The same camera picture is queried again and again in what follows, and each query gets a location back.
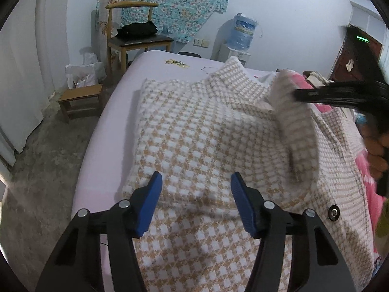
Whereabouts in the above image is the beige white checked coat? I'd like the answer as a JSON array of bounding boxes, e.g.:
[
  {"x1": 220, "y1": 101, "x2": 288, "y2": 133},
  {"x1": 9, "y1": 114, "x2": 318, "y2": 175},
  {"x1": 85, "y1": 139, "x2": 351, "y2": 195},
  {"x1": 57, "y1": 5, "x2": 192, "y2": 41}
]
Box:
[{"x1": 122, "y1": 56, "x2": 377, "y2": 292}]

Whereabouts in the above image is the bed with pale pink sheet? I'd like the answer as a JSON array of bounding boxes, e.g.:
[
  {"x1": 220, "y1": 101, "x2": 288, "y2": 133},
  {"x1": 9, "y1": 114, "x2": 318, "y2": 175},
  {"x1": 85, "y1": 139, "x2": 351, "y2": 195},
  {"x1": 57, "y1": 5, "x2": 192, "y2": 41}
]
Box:
[{"x1": 71, "y1": 50, "x2": 389, "y2": 292}]

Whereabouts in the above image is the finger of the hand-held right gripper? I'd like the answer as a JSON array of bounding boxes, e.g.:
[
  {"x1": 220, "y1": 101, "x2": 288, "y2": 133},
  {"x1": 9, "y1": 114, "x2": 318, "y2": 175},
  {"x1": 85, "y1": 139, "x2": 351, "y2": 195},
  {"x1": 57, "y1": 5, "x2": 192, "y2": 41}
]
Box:
[{"x1": 293, "y1": 81, "x2": 389, "y2": 110}]

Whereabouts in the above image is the brown door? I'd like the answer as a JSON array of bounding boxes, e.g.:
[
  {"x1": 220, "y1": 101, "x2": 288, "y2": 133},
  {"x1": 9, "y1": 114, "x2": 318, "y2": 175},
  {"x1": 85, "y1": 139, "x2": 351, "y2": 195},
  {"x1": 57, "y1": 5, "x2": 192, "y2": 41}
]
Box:
[{"x1": 330, "y1": 33, "x2": 383, "y2": 82}]

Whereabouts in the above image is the white curtain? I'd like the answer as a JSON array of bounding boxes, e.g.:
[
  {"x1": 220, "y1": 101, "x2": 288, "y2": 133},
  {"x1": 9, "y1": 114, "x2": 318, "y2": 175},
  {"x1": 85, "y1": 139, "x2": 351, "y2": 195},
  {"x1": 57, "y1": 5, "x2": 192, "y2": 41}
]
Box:
[{"x1": 0, "y1": 0, "x2": 76, "y2": 168}]

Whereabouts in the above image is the wooden chair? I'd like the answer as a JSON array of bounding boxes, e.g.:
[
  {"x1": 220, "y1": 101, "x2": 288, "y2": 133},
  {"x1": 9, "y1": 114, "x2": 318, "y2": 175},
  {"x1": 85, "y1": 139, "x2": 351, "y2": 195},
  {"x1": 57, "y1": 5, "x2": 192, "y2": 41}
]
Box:
[{"x1": 105, "y1": 1, "x2": 174, "y2": 84}]

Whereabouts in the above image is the person's right hand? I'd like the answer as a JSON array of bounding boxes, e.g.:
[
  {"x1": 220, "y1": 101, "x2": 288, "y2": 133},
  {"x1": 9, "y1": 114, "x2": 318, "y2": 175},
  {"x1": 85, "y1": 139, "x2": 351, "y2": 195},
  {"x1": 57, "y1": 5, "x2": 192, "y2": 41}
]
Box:
[{"x1": 365, "y1": 122, "x2": 389, "y2": 177}]

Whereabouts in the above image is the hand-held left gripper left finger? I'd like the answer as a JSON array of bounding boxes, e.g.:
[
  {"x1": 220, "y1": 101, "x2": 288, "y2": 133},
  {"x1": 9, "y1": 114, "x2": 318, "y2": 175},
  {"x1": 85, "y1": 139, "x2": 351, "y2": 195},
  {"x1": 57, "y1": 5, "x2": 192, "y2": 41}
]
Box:
[{"x1": 35, "y1": 171, "x2": 164, "y2": 292}]

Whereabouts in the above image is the teal floral hanging cloth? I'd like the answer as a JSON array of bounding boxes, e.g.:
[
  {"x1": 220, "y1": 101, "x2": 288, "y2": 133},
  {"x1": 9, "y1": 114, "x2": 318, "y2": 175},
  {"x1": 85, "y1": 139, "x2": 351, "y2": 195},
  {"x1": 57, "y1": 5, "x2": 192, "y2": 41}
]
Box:
[{"x1": 96, "y1": 0, "x2": 234, "y2": 63}]

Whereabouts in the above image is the beige clothes pile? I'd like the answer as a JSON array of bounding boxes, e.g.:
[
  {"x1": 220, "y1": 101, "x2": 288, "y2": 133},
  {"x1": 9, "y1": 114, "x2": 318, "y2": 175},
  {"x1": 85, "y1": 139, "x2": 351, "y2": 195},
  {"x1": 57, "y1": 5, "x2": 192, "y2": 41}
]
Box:
[{"x1": 304, "y1": 71, "x2": 332, "y2": 86}]

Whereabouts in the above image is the white plastic bag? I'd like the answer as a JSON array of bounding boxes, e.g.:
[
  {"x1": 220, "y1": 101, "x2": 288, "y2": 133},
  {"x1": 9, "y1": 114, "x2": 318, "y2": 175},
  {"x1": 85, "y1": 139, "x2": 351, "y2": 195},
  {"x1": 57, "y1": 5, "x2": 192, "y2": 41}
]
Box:
[{"x1": 65, "y1": 52, "x2": 107, "y2": 89}]

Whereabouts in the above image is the pink floral blanket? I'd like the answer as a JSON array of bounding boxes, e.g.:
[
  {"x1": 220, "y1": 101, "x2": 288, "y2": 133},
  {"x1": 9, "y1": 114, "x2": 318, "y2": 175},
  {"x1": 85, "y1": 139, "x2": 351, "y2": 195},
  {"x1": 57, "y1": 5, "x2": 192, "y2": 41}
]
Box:
[{"x1": 292, "y1": 70, "x2": 386, "y2": 262}]

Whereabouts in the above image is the black bag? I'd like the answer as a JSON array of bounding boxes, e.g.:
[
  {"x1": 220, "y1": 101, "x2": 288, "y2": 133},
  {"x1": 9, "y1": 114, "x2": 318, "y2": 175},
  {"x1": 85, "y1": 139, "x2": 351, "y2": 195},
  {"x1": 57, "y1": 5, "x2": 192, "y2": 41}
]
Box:
[{"x1": 117, "y1": 21, "x2": 159, "y2": 39}]

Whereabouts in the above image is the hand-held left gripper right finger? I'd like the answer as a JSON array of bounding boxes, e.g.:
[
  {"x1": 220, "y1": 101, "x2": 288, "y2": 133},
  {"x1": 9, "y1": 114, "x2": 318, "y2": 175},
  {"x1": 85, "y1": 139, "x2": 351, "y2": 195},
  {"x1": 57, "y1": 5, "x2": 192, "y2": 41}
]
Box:
[{"x1": 230, "y1": 172, "x2": 357, "y2": 292}]

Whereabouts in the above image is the small wooden stool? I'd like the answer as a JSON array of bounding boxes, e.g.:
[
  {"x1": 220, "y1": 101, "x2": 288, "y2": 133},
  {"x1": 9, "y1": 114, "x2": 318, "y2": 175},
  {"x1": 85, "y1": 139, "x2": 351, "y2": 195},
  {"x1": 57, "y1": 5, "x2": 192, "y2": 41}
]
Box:
[{"x1": 58, "y1": 84, "x2": 104, "y2": 124}]

